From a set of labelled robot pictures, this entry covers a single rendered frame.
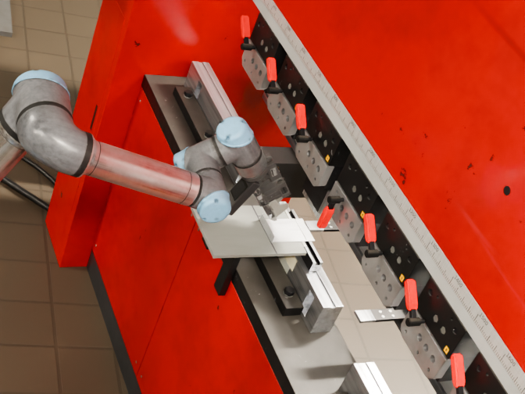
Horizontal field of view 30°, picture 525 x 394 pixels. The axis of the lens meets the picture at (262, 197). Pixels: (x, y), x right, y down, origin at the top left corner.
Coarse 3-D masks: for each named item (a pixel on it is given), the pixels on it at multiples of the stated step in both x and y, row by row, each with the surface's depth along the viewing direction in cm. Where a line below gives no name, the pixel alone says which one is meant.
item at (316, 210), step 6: (306, 180) 251; (306, 186) 251; (312, 186) 249; (318, 186) 246; (306, 192) 251; (312, 192) 249; (318, 192) 246; (324, 192) 244; (306, 198) 253; (312, 198) 249; (318, 198) 246; (324, 198) 244; (312, 204) 249; (318, 204) 246; (324, 204) 246; (312, 210) 250; (318, 210) 246; (318, 216) 248
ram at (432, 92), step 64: (256, 0) 269; (320, 0) 240; (384, 0) 216; (448, 0) 197; (512, 0) 181; (320, 64) 240; (384, 64) 216; (448, 64) 197; (512, 64) 181; (384, 128) 216; (448, 128) 197; (512, 128) 181; (384, 192) 216; (448, 192) 197; (512, 192) 181; (448, 256) 197; (512, 256) 181; (512, 320) 181; (512, 384) 181
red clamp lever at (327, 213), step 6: (330, 198) 228; (336, 198) 228; (342, 198) 230; (330, 204) 229; (324, 210) 230; (330, 210) 230; (324, 216) 231; (330, 216) 231; (318, 222) 233; (324, 222) 232
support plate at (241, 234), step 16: (192, 208) 248; (240, 208) 255; (256, 208) 257; (208, 224) 245; (224, 224) 248; (240, 224) 250; (256, 224) 252; (208, 240) 241; (224, 240) 243; (240, 240) 245; (256, 240) 247; (224, 256) 239; (240, 256) 241; (256, 256) 243
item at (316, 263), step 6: (294, 210) 262; (294, 216) 260; (306, 246) 252; (312, 246) 253; (306, 252) 250; (312, 252) 252; (306, 258) 250; (312, 258) 249; (318, 258) 250; (306, 264) 250; (312, 264) 248; (318, 264) 249; (312, 270) 250; (318, 270) 251
